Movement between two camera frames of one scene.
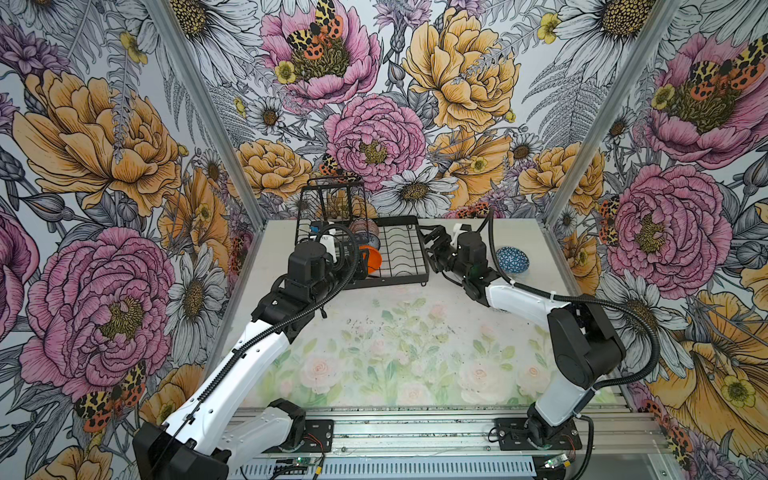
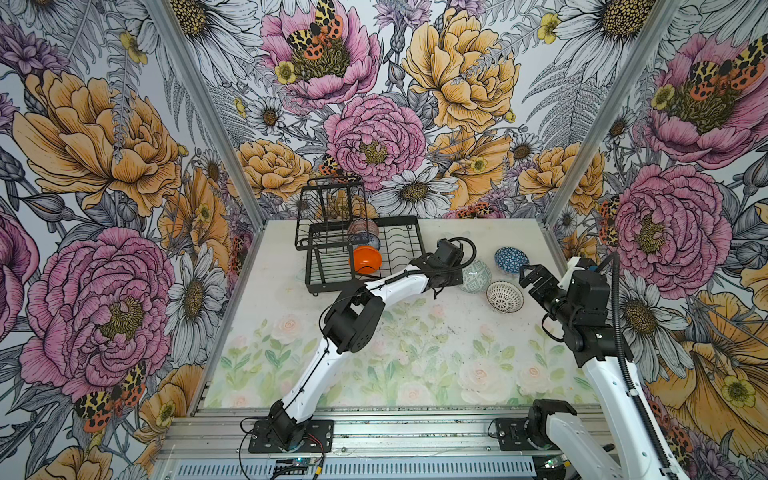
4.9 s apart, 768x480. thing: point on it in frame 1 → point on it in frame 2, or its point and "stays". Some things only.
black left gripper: x=344 y=263 → x=456 y=280
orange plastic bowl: x=375 y=257 stays
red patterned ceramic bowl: x=364 y=224 stays
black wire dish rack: x=389 y=251 stays
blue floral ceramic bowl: x=368 y=238 stays
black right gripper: x=445 y=240 → x=549 y=281
